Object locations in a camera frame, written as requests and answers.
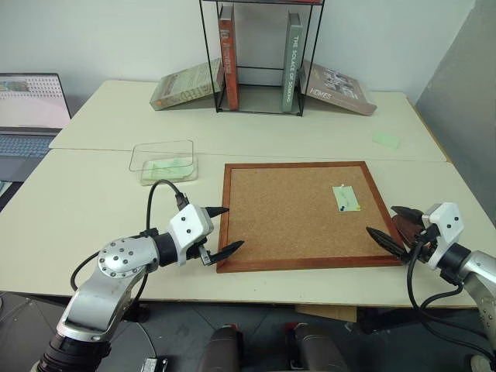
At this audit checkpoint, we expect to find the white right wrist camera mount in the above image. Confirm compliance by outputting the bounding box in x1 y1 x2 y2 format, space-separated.
422 201 464 270

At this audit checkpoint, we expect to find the black wire book rack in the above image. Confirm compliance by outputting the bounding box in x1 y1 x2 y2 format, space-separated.
198 0 326 119

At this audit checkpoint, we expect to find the green sticky note pad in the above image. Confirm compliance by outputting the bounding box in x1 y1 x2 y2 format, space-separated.
371 130 402 150

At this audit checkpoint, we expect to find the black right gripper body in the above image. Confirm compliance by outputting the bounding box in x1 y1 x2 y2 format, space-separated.
391 215 439 266

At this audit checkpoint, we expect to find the wood-framed cork board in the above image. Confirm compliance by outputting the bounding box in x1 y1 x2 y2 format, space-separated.
215 160 406 274

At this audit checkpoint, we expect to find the light green paper note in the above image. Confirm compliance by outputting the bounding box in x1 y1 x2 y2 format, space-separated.
332 184 362 213

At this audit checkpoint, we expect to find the small black labelled box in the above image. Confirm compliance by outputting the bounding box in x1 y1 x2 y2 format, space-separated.
143 356 170 372

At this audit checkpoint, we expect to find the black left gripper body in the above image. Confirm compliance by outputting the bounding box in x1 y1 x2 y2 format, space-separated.
185 238 212 267

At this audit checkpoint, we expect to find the clear plastic box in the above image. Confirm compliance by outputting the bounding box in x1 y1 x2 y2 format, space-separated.
129 139 199 188

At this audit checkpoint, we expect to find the olive leaning book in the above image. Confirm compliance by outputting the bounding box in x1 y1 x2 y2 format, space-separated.
149 59 227 112

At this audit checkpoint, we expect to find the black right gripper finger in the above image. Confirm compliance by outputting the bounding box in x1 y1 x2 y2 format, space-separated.
365 226 408 260
390 205 425 222

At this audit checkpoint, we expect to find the dark rounded shape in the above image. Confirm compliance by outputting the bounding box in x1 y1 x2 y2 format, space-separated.
198 324 246 372
284 322 350 372

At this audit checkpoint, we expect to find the grey-green upright book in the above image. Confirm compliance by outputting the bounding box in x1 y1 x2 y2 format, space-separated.
281 10 303 115

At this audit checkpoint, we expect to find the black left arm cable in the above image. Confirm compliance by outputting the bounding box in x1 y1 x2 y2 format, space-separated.
71 180 191 311

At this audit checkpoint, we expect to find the open grey laptop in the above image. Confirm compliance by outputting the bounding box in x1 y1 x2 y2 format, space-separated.
0 72 73 183

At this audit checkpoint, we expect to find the brown Homes book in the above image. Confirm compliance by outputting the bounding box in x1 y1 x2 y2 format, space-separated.
297 58 378 117

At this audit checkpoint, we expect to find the orange upright book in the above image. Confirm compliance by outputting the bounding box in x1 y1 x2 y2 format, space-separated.
217 5 241 111

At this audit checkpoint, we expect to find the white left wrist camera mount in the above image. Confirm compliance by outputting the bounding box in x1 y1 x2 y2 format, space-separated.
167 204 215 267

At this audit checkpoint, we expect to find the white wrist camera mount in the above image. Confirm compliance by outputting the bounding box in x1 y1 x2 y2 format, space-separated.
422 201 464 270
167 204 215 267

